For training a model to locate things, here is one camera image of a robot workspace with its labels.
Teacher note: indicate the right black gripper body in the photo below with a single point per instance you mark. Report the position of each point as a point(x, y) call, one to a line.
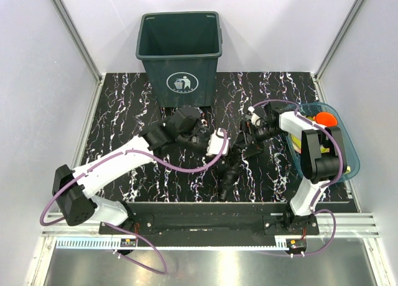
point(260, 133)

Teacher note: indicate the dark green trash bin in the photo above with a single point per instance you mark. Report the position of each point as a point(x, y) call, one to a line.
point(180, 53)

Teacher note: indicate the aluminium frame rail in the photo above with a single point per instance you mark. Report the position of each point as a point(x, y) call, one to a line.
point(345, 225)

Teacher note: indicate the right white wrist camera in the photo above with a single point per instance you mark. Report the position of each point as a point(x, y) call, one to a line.
point(254, 118)

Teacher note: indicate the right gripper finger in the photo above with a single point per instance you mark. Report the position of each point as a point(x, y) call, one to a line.
point(239, 143)
point(252, 146)

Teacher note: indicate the black trash bag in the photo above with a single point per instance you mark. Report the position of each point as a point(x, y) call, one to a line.
point(228, 172)

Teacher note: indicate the black marble pattern mat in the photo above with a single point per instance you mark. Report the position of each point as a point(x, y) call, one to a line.
point(126, 104)

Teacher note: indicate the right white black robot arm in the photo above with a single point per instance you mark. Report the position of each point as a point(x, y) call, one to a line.
point(322, 156)

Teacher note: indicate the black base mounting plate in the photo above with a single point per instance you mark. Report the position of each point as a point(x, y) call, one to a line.
point(192, 210)

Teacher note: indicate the blue transparent plastic tray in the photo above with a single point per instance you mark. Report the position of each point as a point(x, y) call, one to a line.
point(311, 110)

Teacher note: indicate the yellow plastic plate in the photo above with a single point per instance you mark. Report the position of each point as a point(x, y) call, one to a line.
point(296, 144)

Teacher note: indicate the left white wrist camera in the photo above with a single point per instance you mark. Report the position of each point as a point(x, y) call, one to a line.
point(219, 139)

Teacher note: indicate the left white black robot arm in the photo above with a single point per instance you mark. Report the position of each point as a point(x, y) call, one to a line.
point(75, 189)

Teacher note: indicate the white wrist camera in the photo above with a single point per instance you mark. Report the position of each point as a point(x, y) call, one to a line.
point(219, 139)
point(254, 118)

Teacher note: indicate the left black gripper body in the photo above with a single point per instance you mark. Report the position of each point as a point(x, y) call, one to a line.
point(194, 142)

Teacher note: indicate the orange plastic cup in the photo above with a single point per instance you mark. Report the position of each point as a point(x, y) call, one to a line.
point(326, 119)

